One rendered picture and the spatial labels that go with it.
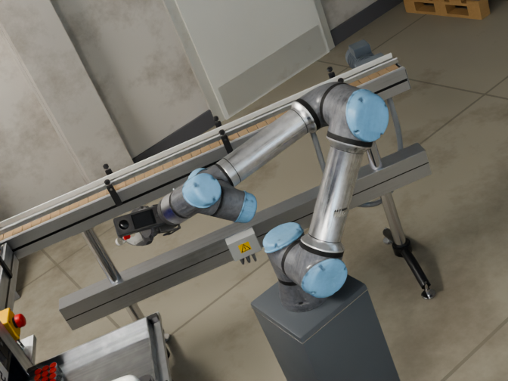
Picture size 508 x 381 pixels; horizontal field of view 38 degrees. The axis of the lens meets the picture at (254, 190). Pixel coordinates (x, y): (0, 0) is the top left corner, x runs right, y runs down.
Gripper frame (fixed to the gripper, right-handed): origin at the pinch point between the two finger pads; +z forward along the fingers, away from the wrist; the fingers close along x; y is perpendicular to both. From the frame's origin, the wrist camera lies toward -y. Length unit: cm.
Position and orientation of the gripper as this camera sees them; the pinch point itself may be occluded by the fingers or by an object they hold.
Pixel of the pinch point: (126, 236)
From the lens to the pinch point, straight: 190.7
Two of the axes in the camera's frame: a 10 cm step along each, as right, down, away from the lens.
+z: -5.9, 3.4, 7.3
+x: -3.1, -9.3, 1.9
